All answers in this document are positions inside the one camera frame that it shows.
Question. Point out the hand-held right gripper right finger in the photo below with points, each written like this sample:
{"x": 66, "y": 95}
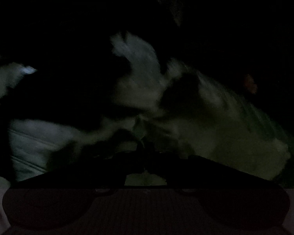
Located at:
{"x": 161, "y": 161}

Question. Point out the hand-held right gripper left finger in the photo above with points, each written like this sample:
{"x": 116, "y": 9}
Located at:
{"x": 134, "y": 159}

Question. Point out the grey quilted bedspread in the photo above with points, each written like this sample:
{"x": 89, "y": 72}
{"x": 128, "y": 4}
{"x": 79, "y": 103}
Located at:
{"x": 34, "y": 142}

